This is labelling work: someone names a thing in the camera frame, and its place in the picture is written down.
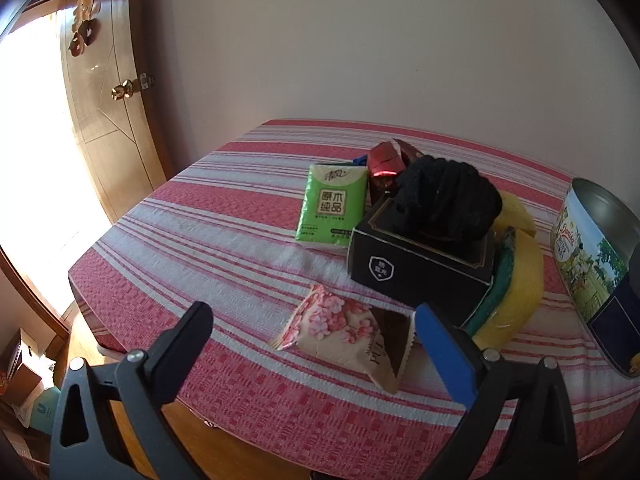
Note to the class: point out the red white striped tablecloth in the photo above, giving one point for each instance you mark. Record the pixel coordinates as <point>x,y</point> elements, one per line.
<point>225,240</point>

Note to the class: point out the brass door knob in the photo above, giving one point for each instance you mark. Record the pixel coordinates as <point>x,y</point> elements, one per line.
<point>122,90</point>

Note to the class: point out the smooth yellow sponge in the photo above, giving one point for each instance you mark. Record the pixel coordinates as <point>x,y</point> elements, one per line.
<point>517,212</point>

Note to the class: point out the black knit glove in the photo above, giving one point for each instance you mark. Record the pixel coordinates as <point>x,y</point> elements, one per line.
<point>450,195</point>

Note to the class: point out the green tissue pack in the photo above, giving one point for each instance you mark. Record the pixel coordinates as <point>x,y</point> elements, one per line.
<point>327,205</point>

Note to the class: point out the green yellow scouring sponge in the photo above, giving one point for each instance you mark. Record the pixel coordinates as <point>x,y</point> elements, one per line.
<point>525,285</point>

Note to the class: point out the metal door latch plate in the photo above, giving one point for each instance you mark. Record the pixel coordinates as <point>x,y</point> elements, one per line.
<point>147,80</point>

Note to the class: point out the pink floral snack packet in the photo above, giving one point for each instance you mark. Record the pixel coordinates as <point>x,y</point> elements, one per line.
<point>335,330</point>

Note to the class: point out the wooden flower door decoration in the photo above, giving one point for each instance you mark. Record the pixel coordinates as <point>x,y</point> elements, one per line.
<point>82,25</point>

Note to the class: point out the small blue item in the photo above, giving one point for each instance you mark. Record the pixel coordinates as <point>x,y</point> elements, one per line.
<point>360,161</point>

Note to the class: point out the teal bag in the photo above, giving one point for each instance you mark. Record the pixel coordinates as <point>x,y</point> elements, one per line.
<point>45,410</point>

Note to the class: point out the red foil packet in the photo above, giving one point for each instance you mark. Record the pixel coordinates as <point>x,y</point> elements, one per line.
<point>384,160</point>

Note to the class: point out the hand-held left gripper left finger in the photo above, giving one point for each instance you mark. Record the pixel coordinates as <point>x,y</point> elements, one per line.
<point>180,345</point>

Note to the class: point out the wooden desk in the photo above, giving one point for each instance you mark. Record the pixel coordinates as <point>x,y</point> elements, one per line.
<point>240,450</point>

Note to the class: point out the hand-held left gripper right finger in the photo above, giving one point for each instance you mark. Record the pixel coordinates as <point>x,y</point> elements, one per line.
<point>445,355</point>

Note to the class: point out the black cardboard box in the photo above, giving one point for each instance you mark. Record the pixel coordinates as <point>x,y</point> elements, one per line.
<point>415,270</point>

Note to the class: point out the round metal tin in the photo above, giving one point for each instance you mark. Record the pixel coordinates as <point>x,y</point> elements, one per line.
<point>590,260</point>

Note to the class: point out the wooden door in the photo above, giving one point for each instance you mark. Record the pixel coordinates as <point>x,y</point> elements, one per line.
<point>110,125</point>

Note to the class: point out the wooden door frame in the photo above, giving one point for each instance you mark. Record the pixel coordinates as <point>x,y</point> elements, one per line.
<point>35,300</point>

